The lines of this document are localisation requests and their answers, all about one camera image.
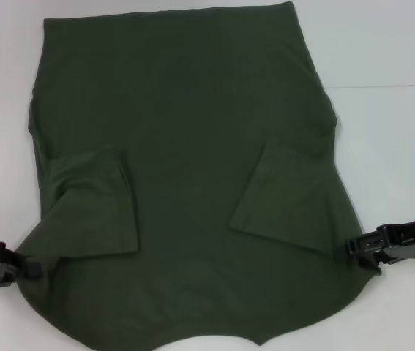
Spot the dark green shirt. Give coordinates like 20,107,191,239
16,0,382,347

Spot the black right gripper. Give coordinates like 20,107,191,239
347,213,415,267

